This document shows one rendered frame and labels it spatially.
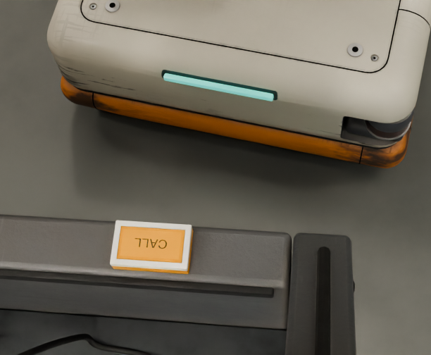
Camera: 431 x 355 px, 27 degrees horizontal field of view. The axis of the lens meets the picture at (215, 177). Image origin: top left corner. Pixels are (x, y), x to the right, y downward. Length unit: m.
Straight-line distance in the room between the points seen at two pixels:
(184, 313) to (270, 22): 0.84
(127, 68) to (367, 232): 0.51
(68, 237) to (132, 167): 1.06
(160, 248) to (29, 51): 1.27
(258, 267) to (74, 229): 0.13
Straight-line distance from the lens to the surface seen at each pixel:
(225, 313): 0.65
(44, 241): 0.60
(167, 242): 0.57
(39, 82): 1.77
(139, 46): 1.44
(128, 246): 0.57
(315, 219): 1.59
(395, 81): 1.39
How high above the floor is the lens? 1.50
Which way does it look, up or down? 68 degrees down
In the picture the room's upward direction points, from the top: 11 degrees counter-clockwise
